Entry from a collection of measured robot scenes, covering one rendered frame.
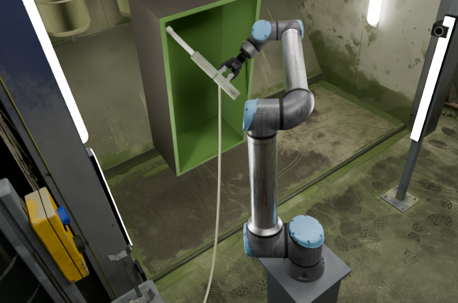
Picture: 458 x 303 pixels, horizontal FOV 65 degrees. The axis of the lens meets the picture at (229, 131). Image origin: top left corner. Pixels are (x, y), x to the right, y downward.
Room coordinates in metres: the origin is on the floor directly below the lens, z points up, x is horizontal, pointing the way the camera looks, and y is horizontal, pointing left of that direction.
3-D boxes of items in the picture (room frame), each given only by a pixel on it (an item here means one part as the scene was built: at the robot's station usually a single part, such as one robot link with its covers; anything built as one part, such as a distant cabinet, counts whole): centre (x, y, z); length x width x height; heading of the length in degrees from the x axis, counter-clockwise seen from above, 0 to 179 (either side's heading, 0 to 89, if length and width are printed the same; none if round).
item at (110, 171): (2.90, 0.05, 0.11); 2.70 x 0.02 x 0.13; 120
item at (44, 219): (0.61, 0.48, 1.42); 0.12 x 0.06 x 0.26; 30
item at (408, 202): (1.79, -1.25, 0.01); 0.20 x 0.20 x 0.01; 30
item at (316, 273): (0.94, -0.28, 0.69); 0.19 x 0.19 x 0.10
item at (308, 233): (0.94, -0.28, 0.83); 0.17 x 0.15 x 0.18; 82
